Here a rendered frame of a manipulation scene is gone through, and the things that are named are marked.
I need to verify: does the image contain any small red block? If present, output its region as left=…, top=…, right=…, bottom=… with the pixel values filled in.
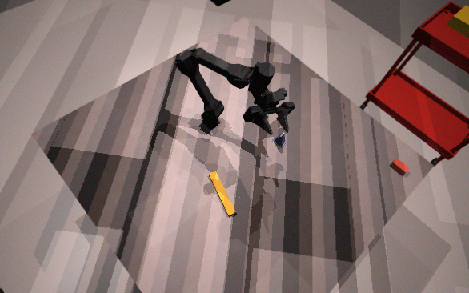
left=390, top=159, right=409, bottom=175

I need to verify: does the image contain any yellow bar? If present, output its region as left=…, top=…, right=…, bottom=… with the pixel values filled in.
left=209, top=171, right=236, bottom=216

